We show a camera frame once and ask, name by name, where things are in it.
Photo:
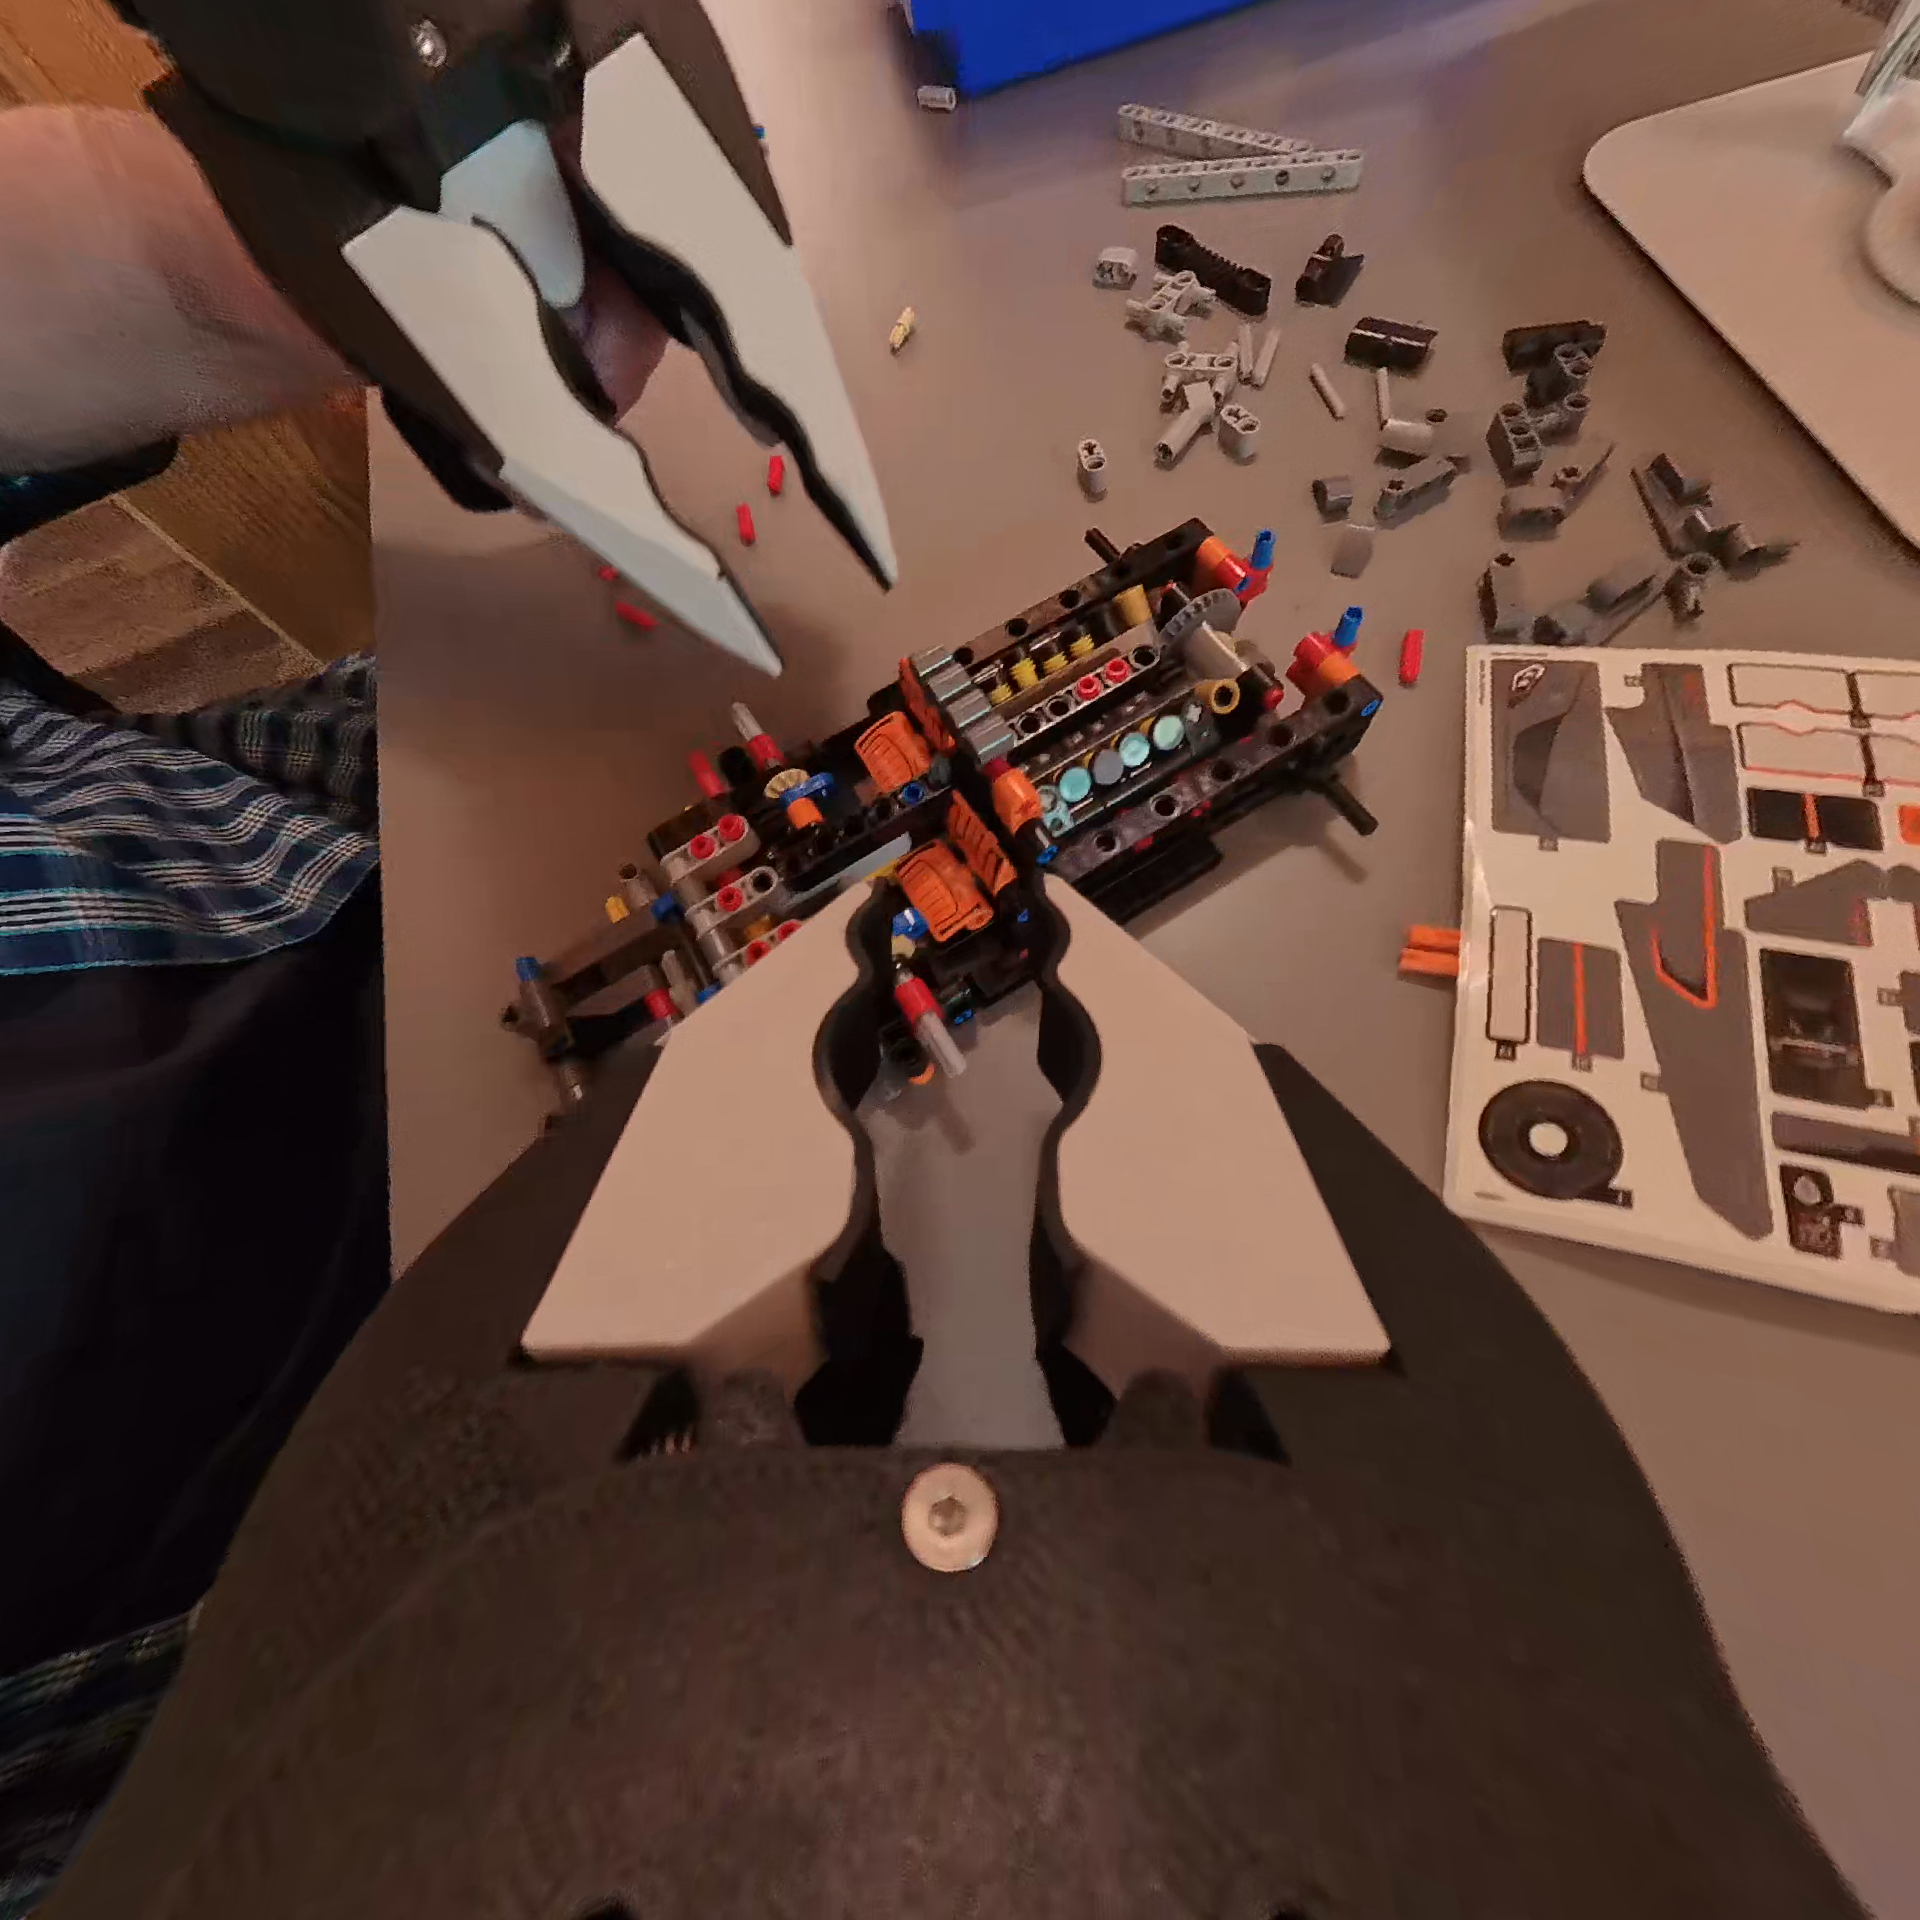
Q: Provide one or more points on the person's left hand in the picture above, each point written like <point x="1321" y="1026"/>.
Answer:
<point x="623" y="354"/>

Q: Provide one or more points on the orange lego pin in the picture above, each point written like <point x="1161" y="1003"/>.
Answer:
<point x="1428" y="965"/>
<point x="1432" y="941"/>

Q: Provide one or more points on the light grey lego connector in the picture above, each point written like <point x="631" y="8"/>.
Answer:
<point x="1094" y="470"/>

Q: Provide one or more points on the person in plaid shirt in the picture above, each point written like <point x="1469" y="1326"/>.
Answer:
<point x="148" y="813"/>

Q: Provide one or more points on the pile of grey lego pieces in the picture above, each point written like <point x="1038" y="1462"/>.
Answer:
<point x="1529" y="440"/>

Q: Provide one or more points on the black lego connector block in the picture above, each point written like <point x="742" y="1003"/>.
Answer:
<point x="1390" y="345"/>

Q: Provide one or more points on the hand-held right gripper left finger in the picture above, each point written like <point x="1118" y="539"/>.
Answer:
<point x="675" y="1200"/>

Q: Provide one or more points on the lego sticker sheet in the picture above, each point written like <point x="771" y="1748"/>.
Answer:
<point x="1647" y="974"/>

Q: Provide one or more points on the blue plastic box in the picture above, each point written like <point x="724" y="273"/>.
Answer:
<point x="1054" y="37"/>

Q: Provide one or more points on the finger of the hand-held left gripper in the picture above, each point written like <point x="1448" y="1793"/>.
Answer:
<point x="705" y="257"/>
<point x="509" y="376"/>

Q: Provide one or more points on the person's left forearm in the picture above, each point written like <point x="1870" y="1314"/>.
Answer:
<point x="134" y="285"/>

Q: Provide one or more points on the black lego gear rack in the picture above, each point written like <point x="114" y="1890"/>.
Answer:
<point x="1212" y="265"/>

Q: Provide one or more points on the dark cloth garment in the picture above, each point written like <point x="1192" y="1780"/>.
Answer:
<point x="148" y="1200"/>

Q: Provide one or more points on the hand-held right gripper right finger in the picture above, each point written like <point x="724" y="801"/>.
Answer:
<point x="1212" y="1200"/>

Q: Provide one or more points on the long light grey lego beam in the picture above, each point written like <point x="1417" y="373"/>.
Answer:
<point x="1247" y="178"/>
<point x="1235" y="132"/>

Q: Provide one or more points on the lego technic car chassis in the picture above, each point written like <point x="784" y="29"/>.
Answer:
<point x="1111" y="706"/>

